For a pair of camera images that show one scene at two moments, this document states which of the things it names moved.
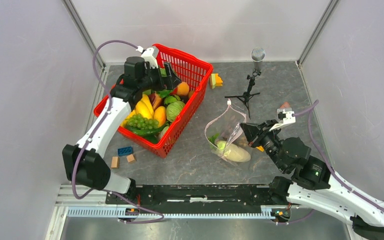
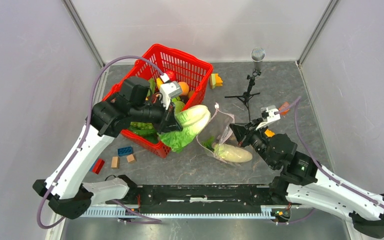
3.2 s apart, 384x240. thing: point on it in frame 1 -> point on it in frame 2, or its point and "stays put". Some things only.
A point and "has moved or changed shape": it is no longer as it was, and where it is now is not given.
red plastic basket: [157, 120] stays put
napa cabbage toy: [163, 93] has moved or changed shape
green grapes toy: [138, 121] stays put
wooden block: [115, 162] stays put
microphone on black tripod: [257, 55] stays put
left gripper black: [172, 80] -> [170, 122]
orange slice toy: [286, 105] stays put
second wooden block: [130, 158] stays put
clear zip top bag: [226, 138] has moved or changed shape
